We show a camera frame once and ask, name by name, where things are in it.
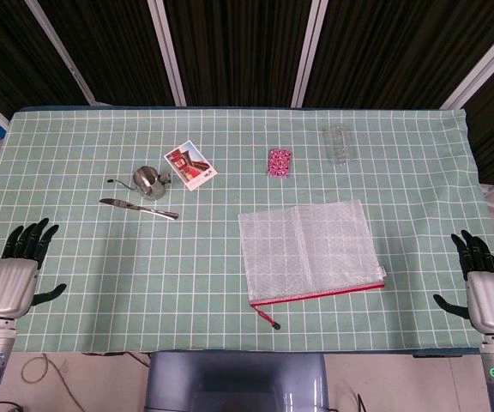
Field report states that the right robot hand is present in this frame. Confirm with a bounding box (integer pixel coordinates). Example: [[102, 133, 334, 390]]
[[432, 229, 494, 335]]

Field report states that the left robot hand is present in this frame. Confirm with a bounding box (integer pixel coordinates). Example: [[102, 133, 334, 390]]
[[0, 217, 68, 321]]

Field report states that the clear mesh zipper pouch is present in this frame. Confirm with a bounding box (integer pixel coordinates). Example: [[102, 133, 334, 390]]
[[238, 198, 388, 330]]

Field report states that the green checked tablecloth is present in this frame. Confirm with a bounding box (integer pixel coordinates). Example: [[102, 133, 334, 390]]
[[0, 106, 494, 355]]

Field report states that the steel table knife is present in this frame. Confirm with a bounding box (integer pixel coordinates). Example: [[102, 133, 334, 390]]
[[99, 197, 180, 221]]

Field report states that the small steel spouted pot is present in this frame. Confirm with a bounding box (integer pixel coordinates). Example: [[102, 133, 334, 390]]
[[106, 165, 173, 201]]

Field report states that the photo postcard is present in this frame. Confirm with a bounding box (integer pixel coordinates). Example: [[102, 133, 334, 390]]
[[163, 140, 219, 191]]

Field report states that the clear plastic tray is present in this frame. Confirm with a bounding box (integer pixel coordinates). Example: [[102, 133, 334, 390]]
[[322, 123, 355, 166]]

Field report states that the blue grey robot torso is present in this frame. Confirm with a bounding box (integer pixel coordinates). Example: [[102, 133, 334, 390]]
[[143, 350, 330, 412]]

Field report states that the pink patterned card pack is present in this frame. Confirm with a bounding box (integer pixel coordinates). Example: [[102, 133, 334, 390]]
[[266, 147, 293, 178]]

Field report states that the beige floor cable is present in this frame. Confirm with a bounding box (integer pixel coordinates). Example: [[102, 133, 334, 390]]
[[20, 354, 85, 412]]

